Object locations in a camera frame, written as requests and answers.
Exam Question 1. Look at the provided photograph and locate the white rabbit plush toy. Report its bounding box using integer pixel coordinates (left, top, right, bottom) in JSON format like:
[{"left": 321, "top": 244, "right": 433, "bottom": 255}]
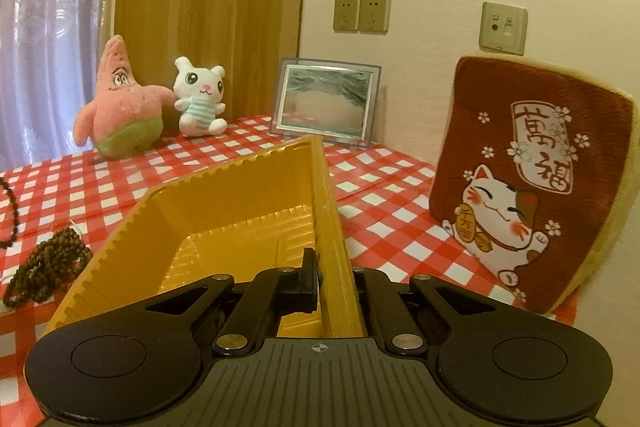
[{"left": 172, "top": 56, "right": 230, "bottom": 138}]

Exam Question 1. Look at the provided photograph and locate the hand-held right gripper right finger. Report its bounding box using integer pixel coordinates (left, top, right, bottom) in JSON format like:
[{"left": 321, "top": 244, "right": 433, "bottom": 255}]
[{"left": 350, "top": 264, "right": 506, "bottom": 355}]

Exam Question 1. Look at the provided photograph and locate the red white checkered tablecloth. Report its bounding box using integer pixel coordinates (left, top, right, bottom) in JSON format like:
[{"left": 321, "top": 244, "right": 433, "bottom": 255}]
[{"left": 0, "top": 114, "right": 583, "bottom": 378}]

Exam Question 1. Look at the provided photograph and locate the sheer white curtain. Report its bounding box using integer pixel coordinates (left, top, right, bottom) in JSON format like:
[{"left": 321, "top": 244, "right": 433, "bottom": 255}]
[{"left": 0, "top": 0, "right": 126, "bottom": 172}]

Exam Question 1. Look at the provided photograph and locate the brown bead bracelet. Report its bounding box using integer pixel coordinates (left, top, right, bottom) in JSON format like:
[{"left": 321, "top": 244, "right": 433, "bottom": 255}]
[{"left": 2, "top": 227, "right": 93, "bottom": 308}]

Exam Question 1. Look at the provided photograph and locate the dark bead necklace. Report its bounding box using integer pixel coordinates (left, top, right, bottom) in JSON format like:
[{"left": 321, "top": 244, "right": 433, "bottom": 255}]
[{"left": 0, "top": 176, "right": 22, "bottom": 250}]

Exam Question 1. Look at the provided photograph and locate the brown cat print cushion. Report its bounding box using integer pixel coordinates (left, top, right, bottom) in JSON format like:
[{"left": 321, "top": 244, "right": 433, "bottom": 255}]
[{"left": 429, "top": 54, "right": 640, "bottom": 320}]

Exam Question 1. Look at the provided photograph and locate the beige wall data socket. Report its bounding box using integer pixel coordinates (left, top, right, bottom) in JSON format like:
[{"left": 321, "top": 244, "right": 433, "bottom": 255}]
[{"left": 479, "top": 1, "right": 528, "bottom": 56}]

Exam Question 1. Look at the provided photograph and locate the silver picture frame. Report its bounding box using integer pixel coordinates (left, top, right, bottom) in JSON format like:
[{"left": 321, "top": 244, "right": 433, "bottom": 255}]
[{"left": 270, "top": 57, "right": 383, "bottom": 148}]

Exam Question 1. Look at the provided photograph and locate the yellow plastic tray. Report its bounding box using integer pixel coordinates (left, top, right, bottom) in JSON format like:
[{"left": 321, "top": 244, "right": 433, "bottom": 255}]
[{"left": 44, "top": 136, "right": 368, "bottom": 339}]

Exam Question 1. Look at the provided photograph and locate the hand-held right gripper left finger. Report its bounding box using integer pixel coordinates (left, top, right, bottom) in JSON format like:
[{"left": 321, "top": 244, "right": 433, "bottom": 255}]
[{"left": 125, "top": 247, "right": 321, "bottom": 355}]

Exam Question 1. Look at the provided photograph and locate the pink starfish plush toy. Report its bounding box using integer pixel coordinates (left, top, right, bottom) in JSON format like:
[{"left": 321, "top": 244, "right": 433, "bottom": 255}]
[{"left": 72, "top": 34, "right": 177, "bottom": 158}]

